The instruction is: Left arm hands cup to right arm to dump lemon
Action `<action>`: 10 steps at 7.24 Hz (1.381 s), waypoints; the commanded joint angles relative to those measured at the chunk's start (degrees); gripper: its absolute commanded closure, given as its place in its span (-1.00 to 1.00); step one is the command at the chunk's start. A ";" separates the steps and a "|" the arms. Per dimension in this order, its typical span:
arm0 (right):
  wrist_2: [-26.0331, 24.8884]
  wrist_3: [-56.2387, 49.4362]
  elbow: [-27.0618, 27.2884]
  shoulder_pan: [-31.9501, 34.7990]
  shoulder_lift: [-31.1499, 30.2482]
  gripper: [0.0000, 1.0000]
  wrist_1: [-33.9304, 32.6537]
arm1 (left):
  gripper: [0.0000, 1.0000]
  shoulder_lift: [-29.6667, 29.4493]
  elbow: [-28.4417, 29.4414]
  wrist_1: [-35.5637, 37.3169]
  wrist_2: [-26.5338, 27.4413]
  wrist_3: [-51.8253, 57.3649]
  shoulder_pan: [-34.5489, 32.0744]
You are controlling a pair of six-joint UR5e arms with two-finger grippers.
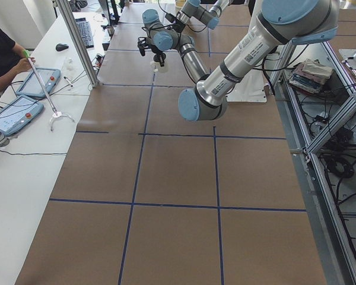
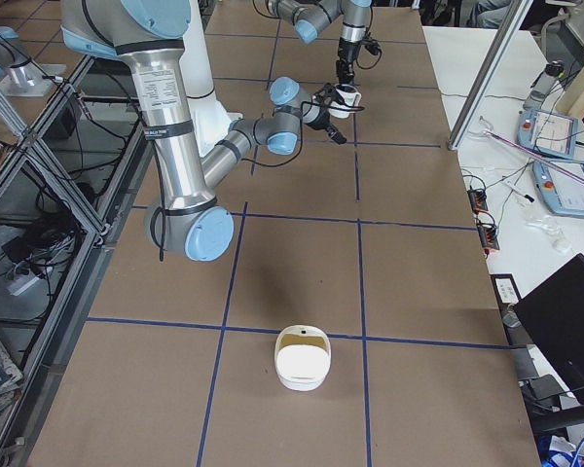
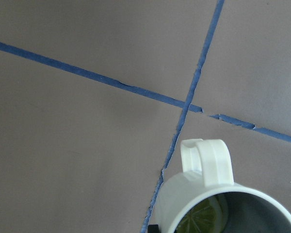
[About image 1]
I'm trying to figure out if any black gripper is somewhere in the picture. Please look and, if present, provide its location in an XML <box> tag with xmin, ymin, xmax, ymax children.
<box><xmin>153</xmin><ymin>52</ymin><xmax>166</xmax><ymax>67</ymax></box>

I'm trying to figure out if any white ribbed HOME mug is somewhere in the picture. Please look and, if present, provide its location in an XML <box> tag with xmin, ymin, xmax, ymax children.
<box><xmin>150</xmin><ymin>61</ymin><xmax>169</xmax><ymax>73</ymax></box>

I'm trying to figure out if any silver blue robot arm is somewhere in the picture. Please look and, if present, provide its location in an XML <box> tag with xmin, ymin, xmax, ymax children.
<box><xmin>175</xmin><ymin>0</ymin><xmax>233</xmax><ymax>30</ymax></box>
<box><xmin>138</xmin><ymin>1</ymin><xmax>339</xmax><ymax>121</ymax></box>

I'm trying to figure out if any black keyboard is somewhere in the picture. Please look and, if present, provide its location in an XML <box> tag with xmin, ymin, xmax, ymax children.
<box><xmin>75</xmin><ymin>18</ymin><xmax>94</xmax><ymax>48</ymax></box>

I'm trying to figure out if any black computer mouse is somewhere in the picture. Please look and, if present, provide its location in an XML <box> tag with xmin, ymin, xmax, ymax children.
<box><xmin>55</xmin><ymin>43</ymin><xmax>69</xmax><ymax>52</ymax></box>

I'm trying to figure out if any long reacher grabber stick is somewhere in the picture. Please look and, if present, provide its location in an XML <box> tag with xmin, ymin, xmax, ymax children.
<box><xmin>23</xmin><ymin>49</ymin><xmax>75</xmax><ymax>132</ymax></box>

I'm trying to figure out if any upper blue teach pendant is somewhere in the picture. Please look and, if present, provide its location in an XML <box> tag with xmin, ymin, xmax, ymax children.
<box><xmin>15</xmin><ymin>68</ymin><xmax>61</xmax><ymax>99</ymax></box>

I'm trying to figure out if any blue teach pendant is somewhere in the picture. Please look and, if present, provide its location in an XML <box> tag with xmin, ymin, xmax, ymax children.
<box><xmin>0</xmin><ymin>95</ymin><xmax>44</xmax><ymax>137</ymax></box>
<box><xmin>15</xmin><ymin>68</ymin><xmax>61</xmax><ymax>99</ymax></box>

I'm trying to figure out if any lower blue teach pendant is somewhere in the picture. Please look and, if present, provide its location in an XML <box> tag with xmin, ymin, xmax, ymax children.
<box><xmin>0</xmin><ymin>95</ymin><xmax>44</xmax><ymax>137</ymax></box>

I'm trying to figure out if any stack of books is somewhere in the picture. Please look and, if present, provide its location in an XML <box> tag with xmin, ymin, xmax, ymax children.
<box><xmin>288</xmin><ymin>59</ymin><xmax>333</xmax><ymax>94</ymax></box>

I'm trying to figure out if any person in black shirt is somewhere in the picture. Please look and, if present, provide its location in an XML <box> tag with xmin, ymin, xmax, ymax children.
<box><xmin>0</xmin><ymin>29</ymin><xmax>31</xmax><ymax>93</ymax></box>

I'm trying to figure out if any black camera cable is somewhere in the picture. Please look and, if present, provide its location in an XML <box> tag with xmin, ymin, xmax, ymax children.
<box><xmin>141</xmin><ymin>0</ymin><xmax>185</xmax><ymax>39</ymax></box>

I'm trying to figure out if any white pillar with base plate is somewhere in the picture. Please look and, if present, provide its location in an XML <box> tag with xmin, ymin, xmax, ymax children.
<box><xmin>227</xmin><ymin>69</ymin><xmax>267</xmax><ymax>103</ymax></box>

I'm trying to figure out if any aluminium frame post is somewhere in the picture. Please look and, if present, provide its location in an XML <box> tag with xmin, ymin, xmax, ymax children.
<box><xmin>56</xmin><ymin>0</ymin><xmax>98</xmax><ymax>88</ymax></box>

